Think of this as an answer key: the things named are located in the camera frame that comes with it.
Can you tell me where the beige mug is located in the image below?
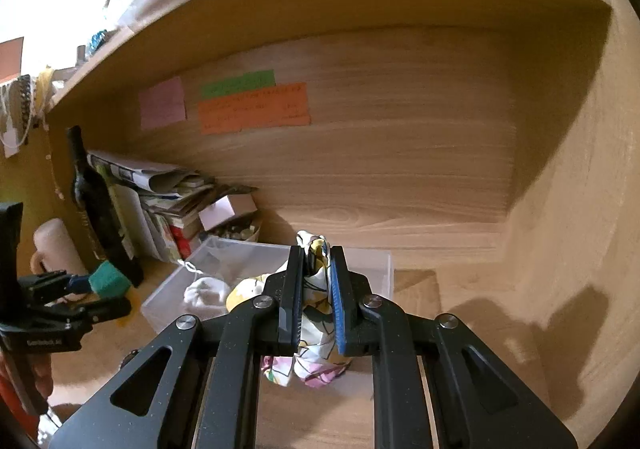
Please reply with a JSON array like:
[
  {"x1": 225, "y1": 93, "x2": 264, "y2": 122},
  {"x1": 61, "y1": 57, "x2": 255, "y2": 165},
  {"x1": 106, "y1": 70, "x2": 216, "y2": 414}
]
[{"x1": 30, "y1": 218, "x2": 91, "y2": 302}]

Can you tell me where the person's left hand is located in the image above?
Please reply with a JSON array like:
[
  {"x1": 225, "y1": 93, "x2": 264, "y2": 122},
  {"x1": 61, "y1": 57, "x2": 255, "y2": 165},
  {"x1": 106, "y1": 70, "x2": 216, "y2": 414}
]
[{"x1": 27, "y1": 354, "x2": 55, "y2": 412}]

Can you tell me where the green sponge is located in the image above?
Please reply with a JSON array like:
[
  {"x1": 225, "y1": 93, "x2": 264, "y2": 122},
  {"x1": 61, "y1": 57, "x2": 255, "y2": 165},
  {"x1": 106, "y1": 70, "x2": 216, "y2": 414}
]
[{"x1": 87, "y1": 260, "x2": 132, "y2": 300}]

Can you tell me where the white sock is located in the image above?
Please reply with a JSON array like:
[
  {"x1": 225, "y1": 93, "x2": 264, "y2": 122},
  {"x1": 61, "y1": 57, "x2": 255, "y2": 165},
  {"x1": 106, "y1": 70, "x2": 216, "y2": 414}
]
[{"x1": 182, "y1": 276, "x2": 232, "y2": 314}]

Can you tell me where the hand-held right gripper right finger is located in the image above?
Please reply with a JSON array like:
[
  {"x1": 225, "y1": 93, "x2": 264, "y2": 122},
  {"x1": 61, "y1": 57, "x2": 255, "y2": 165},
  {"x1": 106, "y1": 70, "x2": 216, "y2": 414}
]
[{"x1": 327, "y1": 245, "x2": 578, "y2": 449}]

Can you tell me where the hanging bead string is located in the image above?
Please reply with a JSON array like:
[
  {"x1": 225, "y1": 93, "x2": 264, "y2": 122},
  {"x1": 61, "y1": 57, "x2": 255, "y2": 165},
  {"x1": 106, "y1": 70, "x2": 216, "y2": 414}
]
[{"x1": 0, "y1": 74, "x2": 38, "y2": 160}]

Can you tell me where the pink sticky note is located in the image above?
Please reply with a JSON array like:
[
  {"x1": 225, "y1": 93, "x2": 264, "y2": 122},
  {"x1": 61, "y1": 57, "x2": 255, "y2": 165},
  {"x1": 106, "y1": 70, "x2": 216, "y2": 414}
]
[{"x1": 139, "y1": 76, "x2": 188, "y2": 131}]

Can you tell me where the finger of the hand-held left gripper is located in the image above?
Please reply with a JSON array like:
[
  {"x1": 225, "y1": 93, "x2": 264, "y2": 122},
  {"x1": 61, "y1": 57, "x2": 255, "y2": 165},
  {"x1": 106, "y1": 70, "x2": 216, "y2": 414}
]
[
  {"x1": 65, "y1": 298, "x2": 133, "y2": 330},
  {"x1": 30, "y1": 270, "x2": 96, "y2": 302}
]

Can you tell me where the orange paper note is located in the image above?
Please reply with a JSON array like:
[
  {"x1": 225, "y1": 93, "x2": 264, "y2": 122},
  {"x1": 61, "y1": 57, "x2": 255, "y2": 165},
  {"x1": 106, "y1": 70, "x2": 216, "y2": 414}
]
[{"x1": 197, "y1": 82, "x2": 312, "y2": 136}]

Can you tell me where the orange card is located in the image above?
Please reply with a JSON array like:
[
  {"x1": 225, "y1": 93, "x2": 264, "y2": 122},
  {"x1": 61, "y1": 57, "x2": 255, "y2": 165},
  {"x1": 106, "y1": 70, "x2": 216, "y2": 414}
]
[{"x1": 0, "y1": 36, "x2": 25, "y2": 82}]

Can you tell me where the stack of newspapers and books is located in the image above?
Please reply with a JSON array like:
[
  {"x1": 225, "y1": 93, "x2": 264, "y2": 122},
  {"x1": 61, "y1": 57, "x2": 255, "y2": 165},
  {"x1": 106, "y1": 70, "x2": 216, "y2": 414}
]
[{"x1": 86, "y1": 150, "x2": 258, "y2": 262}]

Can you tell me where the clear plastic bin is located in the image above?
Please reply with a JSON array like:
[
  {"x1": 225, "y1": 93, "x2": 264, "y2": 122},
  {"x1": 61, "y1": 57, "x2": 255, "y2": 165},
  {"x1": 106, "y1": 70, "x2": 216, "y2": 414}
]
[{"x1": 141, "y1": 235, "x2": 395, "y2": 336}]

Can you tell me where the wooden shelf unit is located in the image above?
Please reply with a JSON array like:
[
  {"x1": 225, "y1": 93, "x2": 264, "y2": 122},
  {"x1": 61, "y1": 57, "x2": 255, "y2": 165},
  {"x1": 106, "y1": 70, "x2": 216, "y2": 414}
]
[{"x1": 45, "y1": 0, "x2": 640, "y2": 449}]

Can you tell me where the floral patterned cloth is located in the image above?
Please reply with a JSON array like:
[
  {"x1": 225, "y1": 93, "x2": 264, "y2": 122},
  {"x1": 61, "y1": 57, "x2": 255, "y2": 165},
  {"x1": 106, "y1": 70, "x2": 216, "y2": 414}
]
[{"x1": 226, "y1": 230, "x2": 353, "y2": 389}]

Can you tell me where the green paper note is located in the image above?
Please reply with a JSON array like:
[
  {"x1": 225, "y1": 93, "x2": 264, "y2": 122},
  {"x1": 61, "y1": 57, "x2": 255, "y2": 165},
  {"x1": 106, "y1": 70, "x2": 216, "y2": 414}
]
[{"x1": 201, "y1": 70, "x2": 277, "y2": 98}]

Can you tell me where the dark wine bottle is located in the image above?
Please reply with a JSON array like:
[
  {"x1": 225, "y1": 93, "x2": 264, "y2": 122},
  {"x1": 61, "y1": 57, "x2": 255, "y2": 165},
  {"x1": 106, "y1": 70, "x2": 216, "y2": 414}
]
[{"x1": 66, "y1": 126, "x2": 145, "y2": 287}]

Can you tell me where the small cardboard box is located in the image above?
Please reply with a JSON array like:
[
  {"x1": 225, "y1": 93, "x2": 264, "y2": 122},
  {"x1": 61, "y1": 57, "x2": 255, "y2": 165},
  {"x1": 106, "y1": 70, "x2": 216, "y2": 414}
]
[{"x1": 199, "y1": 194, "x2": 258, "y2": 231}]

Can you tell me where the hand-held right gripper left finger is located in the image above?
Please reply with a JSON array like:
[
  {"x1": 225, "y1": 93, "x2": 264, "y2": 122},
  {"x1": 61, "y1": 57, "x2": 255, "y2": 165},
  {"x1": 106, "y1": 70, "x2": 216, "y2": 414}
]
[{"x1": 47, "y1": 245, "x2": 306, "y2": 449}]

